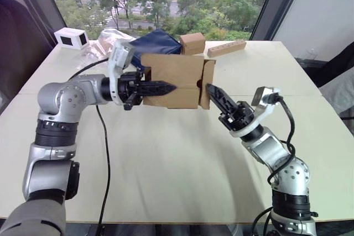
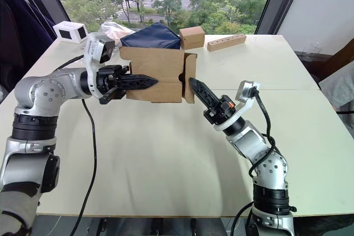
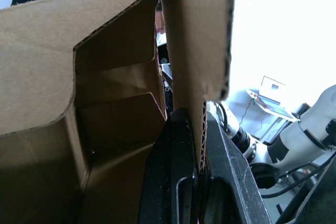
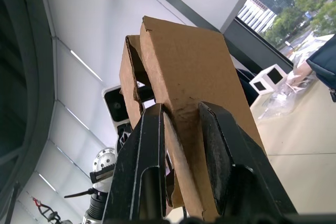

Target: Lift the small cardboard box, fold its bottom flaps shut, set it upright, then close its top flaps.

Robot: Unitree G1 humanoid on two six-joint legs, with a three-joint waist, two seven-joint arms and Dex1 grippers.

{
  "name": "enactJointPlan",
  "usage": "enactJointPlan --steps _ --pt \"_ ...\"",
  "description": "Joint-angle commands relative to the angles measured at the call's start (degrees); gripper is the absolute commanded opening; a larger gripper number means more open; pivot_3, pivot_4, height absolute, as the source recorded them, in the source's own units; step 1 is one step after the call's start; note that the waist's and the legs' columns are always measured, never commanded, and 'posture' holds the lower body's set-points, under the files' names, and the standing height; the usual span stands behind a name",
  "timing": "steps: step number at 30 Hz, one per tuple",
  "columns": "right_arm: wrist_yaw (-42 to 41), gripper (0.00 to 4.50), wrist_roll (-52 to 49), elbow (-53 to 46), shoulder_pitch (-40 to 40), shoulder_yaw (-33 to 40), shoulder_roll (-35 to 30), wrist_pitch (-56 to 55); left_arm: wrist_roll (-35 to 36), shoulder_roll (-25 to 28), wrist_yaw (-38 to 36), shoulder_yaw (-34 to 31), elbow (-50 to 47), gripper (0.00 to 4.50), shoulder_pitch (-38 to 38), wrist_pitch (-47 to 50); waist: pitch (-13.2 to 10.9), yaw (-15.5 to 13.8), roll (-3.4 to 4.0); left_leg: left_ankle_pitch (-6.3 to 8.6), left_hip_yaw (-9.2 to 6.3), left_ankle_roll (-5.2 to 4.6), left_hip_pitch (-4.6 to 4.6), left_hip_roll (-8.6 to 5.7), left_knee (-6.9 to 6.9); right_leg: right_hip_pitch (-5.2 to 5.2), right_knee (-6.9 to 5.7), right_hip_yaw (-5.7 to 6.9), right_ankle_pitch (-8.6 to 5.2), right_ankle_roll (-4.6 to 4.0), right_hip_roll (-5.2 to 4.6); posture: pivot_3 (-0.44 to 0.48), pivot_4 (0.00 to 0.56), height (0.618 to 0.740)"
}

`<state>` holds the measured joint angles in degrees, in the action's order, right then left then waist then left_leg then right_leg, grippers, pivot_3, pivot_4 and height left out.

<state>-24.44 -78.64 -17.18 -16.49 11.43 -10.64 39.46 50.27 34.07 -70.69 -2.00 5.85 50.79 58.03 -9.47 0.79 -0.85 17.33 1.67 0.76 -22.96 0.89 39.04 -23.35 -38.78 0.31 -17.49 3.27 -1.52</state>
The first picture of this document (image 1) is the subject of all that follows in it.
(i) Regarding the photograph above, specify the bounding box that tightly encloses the small brown cardboard box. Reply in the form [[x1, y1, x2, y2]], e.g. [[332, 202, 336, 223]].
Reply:
[[140, 53, 217, 111]]

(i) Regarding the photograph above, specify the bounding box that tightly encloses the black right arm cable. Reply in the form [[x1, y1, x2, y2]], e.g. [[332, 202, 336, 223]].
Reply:
[[267, 95, 297, 186]]

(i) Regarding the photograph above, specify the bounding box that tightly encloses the black window frame post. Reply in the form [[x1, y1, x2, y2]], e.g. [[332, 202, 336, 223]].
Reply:
[[249, 0, 309, 43], [12, 0, 68, 52]]

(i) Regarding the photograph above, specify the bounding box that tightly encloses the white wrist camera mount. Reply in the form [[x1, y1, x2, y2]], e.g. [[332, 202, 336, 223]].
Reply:
[[230, 86, 283, 138], [106, 39, 137, 106]]

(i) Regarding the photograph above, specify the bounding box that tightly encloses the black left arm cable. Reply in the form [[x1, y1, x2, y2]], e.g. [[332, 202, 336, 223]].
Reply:
[[67, 57, 112, 236]]

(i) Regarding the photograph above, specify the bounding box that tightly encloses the clear plastic bag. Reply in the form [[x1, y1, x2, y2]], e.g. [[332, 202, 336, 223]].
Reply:
[[82, 28, 138, 63]]

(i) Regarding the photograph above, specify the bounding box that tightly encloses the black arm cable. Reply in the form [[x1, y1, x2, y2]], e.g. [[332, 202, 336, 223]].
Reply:
[[67, 57, 112, 236], [267, 95, 297, 186]]

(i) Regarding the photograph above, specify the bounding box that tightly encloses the wooden block with holes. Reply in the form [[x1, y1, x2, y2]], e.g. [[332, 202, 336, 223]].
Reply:
[[207, 40, 247, 58]]

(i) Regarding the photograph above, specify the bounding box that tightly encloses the grey cloth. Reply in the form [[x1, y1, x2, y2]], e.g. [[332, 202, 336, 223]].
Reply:
[[319, 73, 354, 122]]

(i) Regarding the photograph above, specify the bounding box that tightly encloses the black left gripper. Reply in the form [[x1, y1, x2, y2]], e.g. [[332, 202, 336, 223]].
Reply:
[[117, 71, 178, 111]]

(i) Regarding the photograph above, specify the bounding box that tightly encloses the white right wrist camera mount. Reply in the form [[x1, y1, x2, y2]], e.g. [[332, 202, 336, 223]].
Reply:
[[230, 86, 283, 138]]

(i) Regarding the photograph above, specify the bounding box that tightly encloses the navy blue fabric bag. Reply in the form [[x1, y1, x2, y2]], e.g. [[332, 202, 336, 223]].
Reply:
[[128, 28, 184, 74]]

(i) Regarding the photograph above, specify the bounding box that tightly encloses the thin black cable loop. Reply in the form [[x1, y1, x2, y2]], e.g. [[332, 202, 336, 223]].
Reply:
[[251, 206, 274, 236]]

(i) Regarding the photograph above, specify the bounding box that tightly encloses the closed brown cardboard carton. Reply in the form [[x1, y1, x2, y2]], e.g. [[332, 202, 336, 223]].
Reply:
[[179, 32, 206, 56]]

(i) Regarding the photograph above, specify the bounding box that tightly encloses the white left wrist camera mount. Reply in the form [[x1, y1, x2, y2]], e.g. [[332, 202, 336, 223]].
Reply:
[[106, 39, 137, 106]]

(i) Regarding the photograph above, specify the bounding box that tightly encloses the white box with black windows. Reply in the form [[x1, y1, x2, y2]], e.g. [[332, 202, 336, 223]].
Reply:
[[53, 28, 90, 51]]

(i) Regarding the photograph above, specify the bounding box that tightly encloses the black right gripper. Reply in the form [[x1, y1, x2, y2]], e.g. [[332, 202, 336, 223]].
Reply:
[[206, 83, 255, 132]]

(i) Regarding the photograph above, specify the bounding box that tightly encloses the black fabric object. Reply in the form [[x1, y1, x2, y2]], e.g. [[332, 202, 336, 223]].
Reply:
[[295, 41, 354, 89]]

